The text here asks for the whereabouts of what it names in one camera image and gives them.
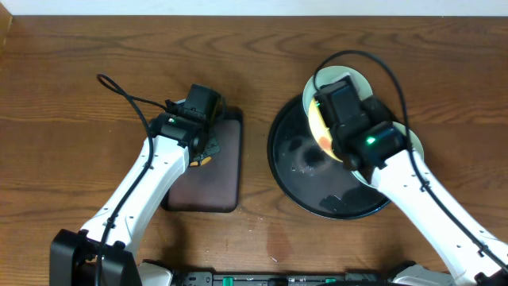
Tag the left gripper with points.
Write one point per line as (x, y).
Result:
(210, 148)

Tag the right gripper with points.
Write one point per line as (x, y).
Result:
(379, 123)

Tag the green and orange sponge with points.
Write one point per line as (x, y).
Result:
(200, 162)

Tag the yellow plate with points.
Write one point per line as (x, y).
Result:
(320, 131)

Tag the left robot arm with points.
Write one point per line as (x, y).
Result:
(103, 251)

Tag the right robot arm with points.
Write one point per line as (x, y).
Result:
(472, 254)

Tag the black round tray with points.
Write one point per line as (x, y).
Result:
(311, 178)

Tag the black rectangular water tray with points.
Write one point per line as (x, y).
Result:
(213, 186)

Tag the light blue plate near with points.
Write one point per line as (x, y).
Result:
(416, 143)

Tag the light blue plate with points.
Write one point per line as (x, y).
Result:
(333, 74)
(416, 143)

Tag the light blue plate far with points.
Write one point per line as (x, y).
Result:
(333, 74)

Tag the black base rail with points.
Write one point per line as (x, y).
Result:
(412, 274)

